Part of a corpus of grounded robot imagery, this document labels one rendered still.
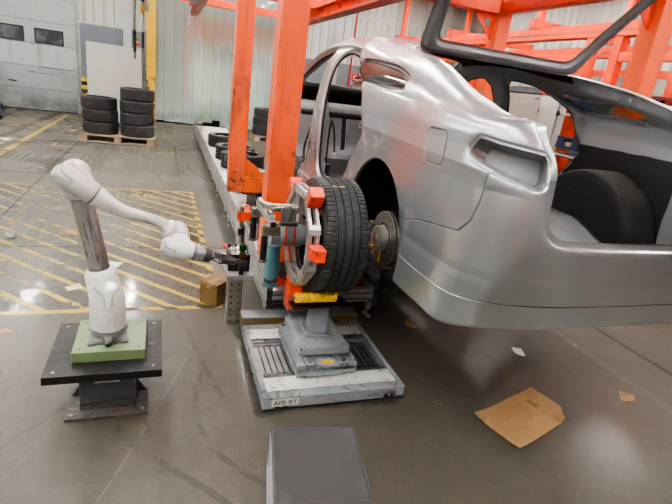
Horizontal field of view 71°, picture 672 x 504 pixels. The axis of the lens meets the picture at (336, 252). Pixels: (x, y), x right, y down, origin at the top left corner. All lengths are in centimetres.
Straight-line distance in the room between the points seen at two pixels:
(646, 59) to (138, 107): 883
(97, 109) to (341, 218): 881
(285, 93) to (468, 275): 157
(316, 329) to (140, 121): 842
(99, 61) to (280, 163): 1076
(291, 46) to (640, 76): 268
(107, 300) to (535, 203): 192
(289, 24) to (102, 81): 1078
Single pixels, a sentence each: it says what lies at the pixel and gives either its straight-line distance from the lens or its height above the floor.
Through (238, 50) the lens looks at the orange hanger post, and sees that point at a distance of 484.
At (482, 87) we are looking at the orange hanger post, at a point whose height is 186.
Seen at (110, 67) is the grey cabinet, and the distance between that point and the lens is 1347.
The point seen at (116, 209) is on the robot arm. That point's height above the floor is 100.
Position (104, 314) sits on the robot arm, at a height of 51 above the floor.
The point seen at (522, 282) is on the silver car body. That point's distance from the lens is 203.
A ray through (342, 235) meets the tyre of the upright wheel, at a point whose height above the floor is 95.
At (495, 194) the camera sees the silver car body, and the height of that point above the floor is 135.
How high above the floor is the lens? 166
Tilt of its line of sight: 19 degrees down
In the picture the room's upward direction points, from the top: 8 degrees clockwise
